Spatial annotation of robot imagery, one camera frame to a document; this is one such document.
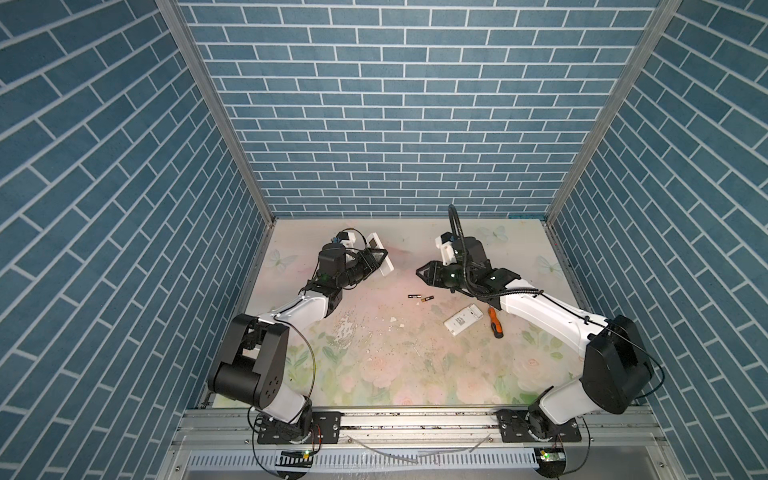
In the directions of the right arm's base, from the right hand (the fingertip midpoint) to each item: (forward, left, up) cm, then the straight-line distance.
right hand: (415, 269), depth 82 cm
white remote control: (+8, +12, +2) cm, 15 cm away
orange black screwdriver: (-6, -26, -18) cm, 32 cm away
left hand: (+4, +9, 0) cm, 10 cm away
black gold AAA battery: (+3, 0, -19) cm, 19 cm away
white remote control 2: (-5, -16, -18) cm, 24 cm away
